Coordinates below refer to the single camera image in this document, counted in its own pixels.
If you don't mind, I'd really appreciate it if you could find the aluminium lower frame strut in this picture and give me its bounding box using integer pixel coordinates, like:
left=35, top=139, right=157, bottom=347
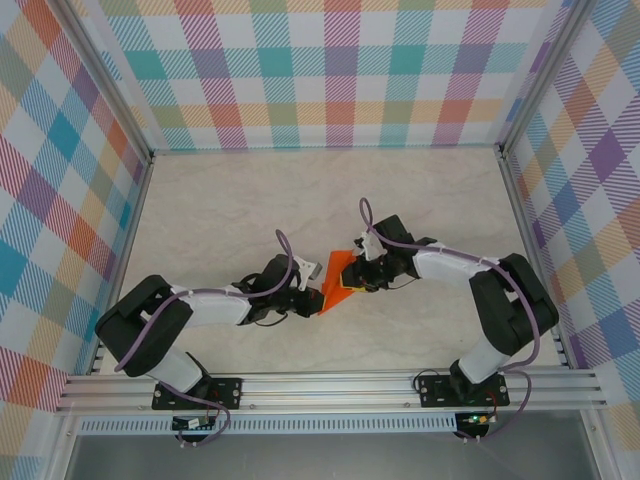
left=44, top=413, right=84, bottom=480
left=581, top=407, right=619, bottom=480

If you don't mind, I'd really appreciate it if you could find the small black circuit board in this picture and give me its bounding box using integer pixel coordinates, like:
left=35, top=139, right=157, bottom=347
left=172, top=416, right=217, bottom=433

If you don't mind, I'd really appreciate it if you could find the orange paper sheet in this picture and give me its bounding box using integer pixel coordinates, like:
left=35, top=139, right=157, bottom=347
left=316, top=247, right=364, bottom=317

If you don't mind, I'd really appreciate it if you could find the aluminium table side rail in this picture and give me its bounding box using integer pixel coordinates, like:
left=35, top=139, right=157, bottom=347
left=498, top=149, right=572, bottom=370
left=87, top=154, right=156, bottom=376

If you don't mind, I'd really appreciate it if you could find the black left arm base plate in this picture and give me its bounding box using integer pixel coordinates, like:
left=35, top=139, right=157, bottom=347
left=151, top=376, right=244, bottom=412

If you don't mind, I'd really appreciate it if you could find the long aluminium mounting rail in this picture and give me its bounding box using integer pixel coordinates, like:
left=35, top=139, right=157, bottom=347
left=54, top=367, right=609, bottom=414

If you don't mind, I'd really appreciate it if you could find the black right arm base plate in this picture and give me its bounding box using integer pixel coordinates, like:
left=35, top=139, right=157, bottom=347
left=416, top=372, right=510, bottom=409

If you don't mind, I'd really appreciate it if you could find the aluminium frame post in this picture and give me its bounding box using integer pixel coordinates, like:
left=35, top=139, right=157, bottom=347
left=497, top=0, right=599, bottom=159
left=47, top=0, right=156, bottom=166

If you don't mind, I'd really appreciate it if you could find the slotted grey cable duct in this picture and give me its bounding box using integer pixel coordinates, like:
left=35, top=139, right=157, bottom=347
left=77, top=416, right=459, bottom=435

